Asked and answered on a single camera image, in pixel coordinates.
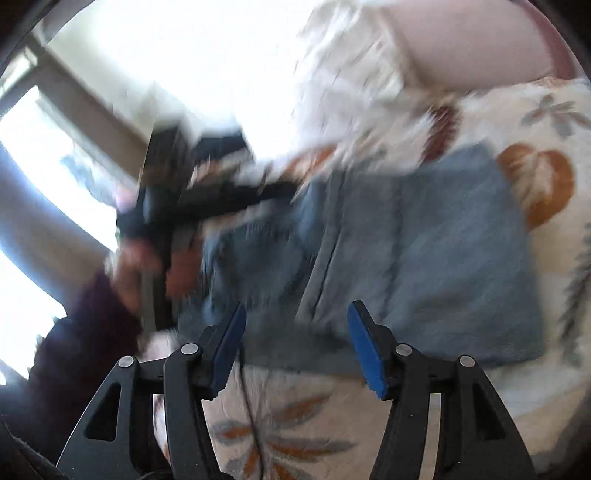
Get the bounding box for grey-blue denim pants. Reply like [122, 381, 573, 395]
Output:
[178, 144, 544, 376]

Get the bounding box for dark sleeved left forearm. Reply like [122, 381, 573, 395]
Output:
[1, 273, 141, 463]

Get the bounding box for left hand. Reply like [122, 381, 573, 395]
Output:
[105, 235, 204, 318]

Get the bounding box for stained glass wooden door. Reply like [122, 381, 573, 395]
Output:
[1, 35, 146, 304]

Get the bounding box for leaf-patterned bed blanket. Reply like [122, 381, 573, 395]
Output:
[151, 75, 591, 480]

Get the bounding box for white floral pillow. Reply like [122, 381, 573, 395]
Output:
[291, 1, 418, 147]

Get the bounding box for pink bolster cushion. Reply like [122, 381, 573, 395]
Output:
[378, 0, 585, 90]

